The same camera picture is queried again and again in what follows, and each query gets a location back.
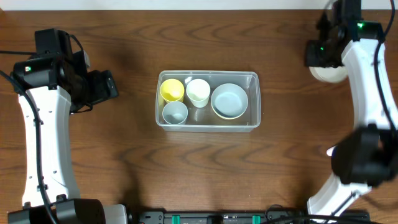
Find pink plastic fork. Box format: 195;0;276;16
326;146;335;157

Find clear plastic container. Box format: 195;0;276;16
155;70;261;133

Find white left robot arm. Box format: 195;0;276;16
6;50;130;223

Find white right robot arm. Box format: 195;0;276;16
305;19;397;223

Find white plastic cup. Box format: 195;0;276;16
186;79;211;108

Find grey plastic cup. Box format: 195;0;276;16
162;101;188;124

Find grey plastic bowl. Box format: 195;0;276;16
211;83;249;109

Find yellow plastic cup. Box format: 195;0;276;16
160;79;185;103

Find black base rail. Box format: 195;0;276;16
127;205;371;224

